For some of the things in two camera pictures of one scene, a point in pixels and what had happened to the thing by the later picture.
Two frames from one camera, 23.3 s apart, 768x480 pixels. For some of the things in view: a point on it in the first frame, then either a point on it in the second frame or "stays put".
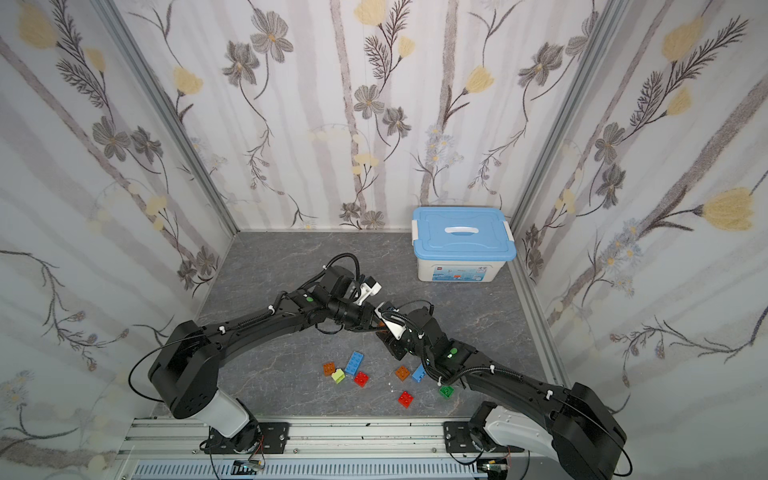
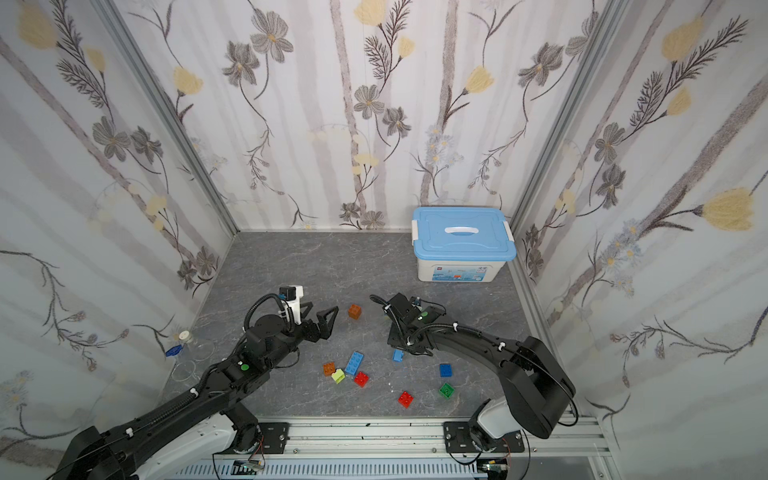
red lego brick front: (405, 399) stays put
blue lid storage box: (462, 243) stays put
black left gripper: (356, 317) -> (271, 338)
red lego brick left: (361, 379) stays put
